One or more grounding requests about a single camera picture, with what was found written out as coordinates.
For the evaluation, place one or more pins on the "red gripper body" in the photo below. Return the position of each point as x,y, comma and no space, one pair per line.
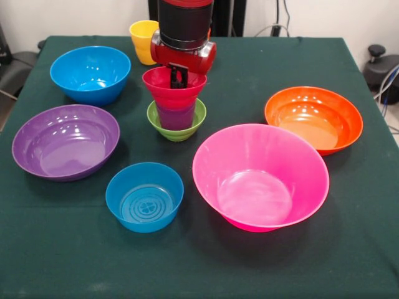
180,59

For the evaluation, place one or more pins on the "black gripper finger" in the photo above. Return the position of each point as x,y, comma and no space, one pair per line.
174,78
183,79

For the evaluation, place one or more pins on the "red plastic bowl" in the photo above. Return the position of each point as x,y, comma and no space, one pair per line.
159,87

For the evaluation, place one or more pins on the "purple plastic cup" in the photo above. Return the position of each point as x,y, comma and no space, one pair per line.
176,120

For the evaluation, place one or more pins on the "pink plastic bowl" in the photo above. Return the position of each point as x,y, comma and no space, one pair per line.
258,187

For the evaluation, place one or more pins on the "yellow plastic cup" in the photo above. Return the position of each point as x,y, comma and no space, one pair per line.
141,43

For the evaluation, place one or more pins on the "green plastic bowl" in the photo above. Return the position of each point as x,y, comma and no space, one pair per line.
180,135

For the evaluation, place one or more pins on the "large blue plastic bowl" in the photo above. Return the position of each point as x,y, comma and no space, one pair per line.
90,81

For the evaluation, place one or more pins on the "small blue plastic bowl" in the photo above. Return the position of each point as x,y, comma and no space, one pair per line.
143,202

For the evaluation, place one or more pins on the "purple plastic bowl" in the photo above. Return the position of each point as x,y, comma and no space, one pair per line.
62,146

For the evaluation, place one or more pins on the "orange plastic bowl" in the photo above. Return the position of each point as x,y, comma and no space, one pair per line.
311,121

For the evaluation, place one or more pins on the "black chair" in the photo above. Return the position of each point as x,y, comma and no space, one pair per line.
15,68

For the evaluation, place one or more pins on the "dark green tablecloth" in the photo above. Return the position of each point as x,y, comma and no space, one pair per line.
199,264

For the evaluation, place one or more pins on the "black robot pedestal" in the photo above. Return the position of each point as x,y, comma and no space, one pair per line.
229,15

